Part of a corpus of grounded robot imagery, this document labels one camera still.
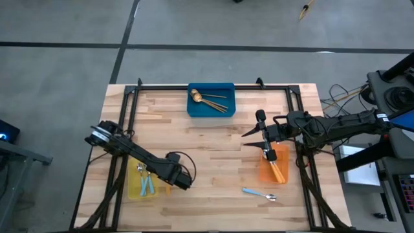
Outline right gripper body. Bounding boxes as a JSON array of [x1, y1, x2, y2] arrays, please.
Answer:
[[255, 109, 292, 162]]

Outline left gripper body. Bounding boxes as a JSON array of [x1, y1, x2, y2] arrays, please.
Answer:
[[163, 151, 193, 191]]

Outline blue-handled silver spoon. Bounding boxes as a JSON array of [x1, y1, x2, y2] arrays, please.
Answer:
[[146, 173, 155, 195], [242, 187, 278, 203], [136, 163, 148, 197]]

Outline orange plastic bin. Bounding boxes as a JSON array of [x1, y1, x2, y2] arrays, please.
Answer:
[[258, 144, 290, 184]]

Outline yellow plastic bin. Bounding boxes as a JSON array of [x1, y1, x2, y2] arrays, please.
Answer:
[[127, 157, 160, 201]]

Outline blue plastic bin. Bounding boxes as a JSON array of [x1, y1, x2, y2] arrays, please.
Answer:
[[186, 82, 237, 118]]

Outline white box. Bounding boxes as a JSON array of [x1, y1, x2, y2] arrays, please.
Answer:
[[338, 144, 382, 187]]

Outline grey equipment cart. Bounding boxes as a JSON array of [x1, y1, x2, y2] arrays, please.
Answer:
[[367, 69, 414, 233]]

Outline blue laptop screen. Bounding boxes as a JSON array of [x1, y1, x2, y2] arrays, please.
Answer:
[[387, 109, 414, 133]]

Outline black pole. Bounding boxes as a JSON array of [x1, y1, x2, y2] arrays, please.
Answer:
[[381, 53, 414, 82]]

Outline black keypad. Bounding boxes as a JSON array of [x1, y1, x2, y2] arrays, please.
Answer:
[[398, 173, 414, 214]]

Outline grey side table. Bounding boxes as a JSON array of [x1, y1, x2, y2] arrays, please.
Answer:
[[0, 139, 54, 232]]

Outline black device with blue light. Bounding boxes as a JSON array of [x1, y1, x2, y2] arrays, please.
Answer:
[[0, 118, 21, 145]]

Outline black table frame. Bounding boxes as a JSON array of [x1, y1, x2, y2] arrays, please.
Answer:
[[69, 77, 350, 233]]

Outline coiled black cable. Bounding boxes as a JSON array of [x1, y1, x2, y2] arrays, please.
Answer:
[[384, 86, 414, 113]]

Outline yellow cable with black plug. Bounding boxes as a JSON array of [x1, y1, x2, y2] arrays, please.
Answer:
[[299, 0, 316, 21]]

